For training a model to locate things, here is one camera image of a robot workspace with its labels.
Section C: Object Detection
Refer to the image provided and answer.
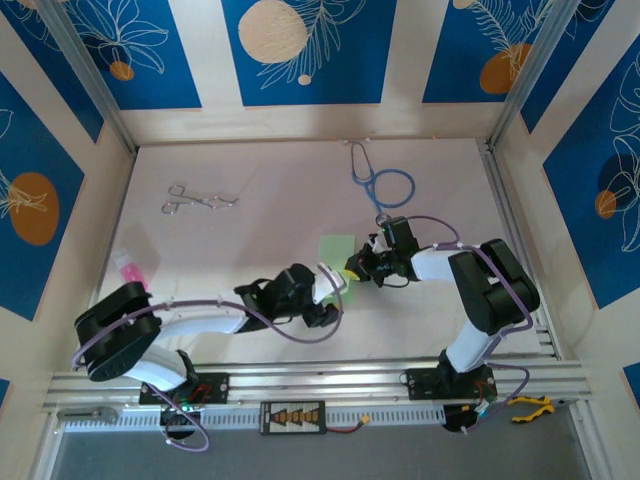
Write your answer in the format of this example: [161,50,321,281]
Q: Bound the blue stethoscope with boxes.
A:
[347,141,417,229]

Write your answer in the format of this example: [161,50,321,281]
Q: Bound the black power distribution board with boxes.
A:
[259,401,327,435]

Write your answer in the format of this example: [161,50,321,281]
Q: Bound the metal forceps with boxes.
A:
[160,183,241,215]

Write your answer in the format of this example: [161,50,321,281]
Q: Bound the yellow black pliers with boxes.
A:
[509,394,576,425]

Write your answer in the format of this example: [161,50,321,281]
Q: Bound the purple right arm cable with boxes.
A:
[405,214,536,434]

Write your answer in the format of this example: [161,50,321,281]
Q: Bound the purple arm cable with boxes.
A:
[405,214,536,434]
[71,263,346,453]

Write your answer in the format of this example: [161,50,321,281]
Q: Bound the aluminium mounting rail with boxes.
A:
[42,357,594,416]

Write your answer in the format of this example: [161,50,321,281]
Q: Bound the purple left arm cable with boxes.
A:
[71,263,346,453]

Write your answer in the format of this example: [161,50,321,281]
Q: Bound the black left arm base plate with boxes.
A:
[138,372,231,405]

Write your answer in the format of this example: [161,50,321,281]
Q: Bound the red wire with yellow connector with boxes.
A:
[324,415,374,435]

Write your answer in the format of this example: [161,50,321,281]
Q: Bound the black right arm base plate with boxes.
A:
[405,368,499,401]

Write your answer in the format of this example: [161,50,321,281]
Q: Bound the perforated metal cable tray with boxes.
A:
[59,404,446,434]

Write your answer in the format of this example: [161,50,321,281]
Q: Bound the aluminium side rail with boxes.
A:
[478,139,559,359]

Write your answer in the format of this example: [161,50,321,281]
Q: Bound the aluminium frame post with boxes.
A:
[35,0,139,154]
[485,0,581,151]

